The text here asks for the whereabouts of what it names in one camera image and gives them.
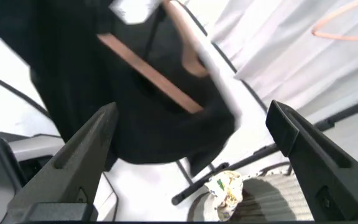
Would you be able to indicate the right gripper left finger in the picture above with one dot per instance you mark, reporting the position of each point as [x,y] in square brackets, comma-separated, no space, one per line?
[70,174]

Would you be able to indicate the cream printed garment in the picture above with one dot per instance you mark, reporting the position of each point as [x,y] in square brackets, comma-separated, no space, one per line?
[225,189]

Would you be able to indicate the pink clothes hanger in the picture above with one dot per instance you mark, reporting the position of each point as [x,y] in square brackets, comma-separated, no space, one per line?
[151,74]
[337,36]

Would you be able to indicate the black short-sleeved shirt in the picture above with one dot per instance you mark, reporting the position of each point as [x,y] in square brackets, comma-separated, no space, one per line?
[73,77]

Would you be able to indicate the white laundry basket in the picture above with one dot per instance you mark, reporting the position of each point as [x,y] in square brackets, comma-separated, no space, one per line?
[275,199]

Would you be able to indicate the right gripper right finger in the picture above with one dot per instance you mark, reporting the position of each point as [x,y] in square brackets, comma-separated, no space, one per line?
[331,174]

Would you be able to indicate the black clothes rack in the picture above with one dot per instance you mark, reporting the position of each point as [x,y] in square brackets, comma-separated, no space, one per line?
[197,186]

